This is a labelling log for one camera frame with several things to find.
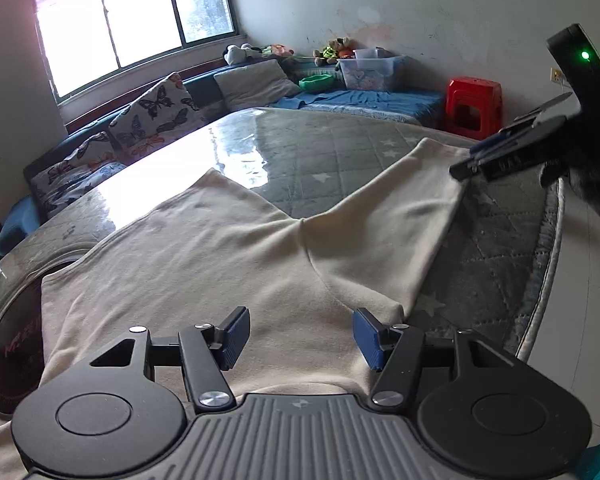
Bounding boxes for cream yellow garment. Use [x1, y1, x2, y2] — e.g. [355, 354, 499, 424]
[0, 136, 474, 480]

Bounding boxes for red plastic stool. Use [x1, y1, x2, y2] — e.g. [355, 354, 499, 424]
[444, 77, 503, 141]

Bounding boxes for black round induction cooktop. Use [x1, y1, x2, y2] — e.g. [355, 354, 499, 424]
[0, 271, 45, 425]

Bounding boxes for clear plastic storage box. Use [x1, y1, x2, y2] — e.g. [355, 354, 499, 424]
[338, 49, 407, 92]

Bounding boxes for brown plush toys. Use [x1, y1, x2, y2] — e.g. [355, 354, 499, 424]
[313, 37, 354, 66]

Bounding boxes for green plastic basin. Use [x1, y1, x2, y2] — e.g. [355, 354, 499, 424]
[298, 74, 336, 93]

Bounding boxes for butterfly pillow lying flat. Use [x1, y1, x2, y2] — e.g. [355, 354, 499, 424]
[31, 132, 125, 219]

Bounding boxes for grey cushion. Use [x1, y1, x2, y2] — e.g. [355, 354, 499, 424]
[214, 60, 301, 112]

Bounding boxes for white plush toy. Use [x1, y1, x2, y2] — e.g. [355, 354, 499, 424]
[223, 44, 262, 66]

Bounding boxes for butterfly pillow standing upright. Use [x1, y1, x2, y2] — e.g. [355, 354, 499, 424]
[109, 72, 204, 162]

